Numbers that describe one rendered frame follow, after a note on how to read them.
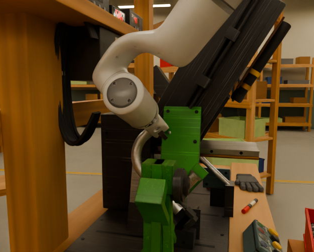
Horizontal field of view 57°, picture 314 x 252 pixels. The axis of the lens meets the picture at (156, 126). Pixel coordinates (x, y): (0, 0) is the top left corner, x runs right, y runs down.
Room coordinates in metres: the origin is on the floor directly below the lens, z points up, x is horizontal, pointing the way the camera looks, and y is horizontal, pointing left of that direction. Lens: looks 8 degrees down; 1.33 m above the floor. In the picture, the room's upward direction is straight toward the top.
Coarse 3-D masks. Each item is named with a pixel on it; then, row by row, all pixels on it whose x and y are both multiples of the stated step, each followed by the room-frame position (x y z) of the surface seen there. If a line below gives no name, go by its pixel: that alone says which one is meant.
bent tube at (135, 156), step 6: (144, 132) 0.85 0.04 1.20; (138, 138) 0.85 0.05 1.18; (144, 138) 0.85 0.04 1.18; (138, 144) 0.85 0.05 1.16; (132, 150) 0.85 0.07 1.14; (138, 150) 0.84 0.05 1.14; (132, 156) 0.84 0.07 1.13; (138, 156) 0.84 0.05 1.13; (132, 162) 0.84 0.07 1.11; (138, 162) 0.83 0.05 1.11; (138, 168) 0.83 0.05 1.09; (138, 174) 0.83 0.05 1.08; (174, 204) 0.78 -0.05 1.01; (174, 210) 0.77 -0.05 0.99
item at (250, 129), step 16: (160, 64) 4.83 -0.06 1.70; (272, 64) 3.55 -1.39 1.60; (272, 80) 3.54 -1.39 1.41; (256, 96) 3.49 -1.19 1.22; (272, 96) 3.53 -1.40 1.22; (272, 112) 3.52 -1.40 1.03; (224, 128) 3.62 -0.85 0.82; (240, 128) 3.42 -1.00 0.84; (256, 128) 3.50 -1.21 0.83; (272, 128) 3.51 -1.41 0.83; (272, 144) 3.50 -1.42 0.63; (272, 160) 3.50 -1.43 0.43; (272, 176) 3.51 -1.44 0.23; (272, 192) 3.52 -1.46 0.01
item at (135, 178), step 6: (132, 168) 0.89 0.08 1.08; (132, 174) 0.88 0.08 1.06; (132, 180) 0.88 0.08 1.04; (138, 180) 0.87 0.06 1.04; (132, 186) 0.87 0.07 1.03; (132, 192) 0.86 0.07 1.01; (132, 198) 0.86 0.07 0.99; (186, 198) 0.82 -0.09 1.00; (180, 204) 0.82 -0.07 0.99; (186, 204) 0.82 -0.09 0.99
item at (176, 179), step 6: (180, 168) 0.61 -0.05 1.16; (174, 174) 0.59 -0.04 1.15; (180, 174) 0.58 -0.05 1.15; (186, 174) 0.63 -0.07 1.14; (174, 180) 0.58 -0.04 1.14; (180, 180) 0.57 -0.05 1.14; (186, 180) 0.59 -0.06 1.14; (174, 186) 0.57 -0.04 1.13; (180, 186) 0.57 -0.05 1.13; (186, 186) 0.58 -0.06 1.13; (174, 192) 0.57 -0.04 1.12; (180, 192) 0.57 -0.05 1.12; (186, 192) 0.58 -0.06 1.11; (174, 198) 0.58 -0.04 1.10; (180, 198) 0.58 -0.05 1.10
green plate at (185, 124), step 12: (168, 108) 0.89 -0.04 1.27; (180, 108) 0.88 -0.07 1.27; (192, 108) 0.87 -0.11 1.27; (168, 120) 0.88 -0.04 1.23; (180, 120) 0.87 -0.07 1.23; (192, 120) 0.86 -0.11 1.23; (180, 132) 0.86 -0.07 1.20; (192, 132) 0.85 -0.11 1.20; (168, 144) 0.86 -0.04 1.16; (180, 144) 0.85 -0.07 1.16; (192, 144) 0.84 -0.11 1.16; (168, 156) 0.85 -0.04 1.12; (180, 156) 0.84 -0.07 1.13; (192, 156) 0.83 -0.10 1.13
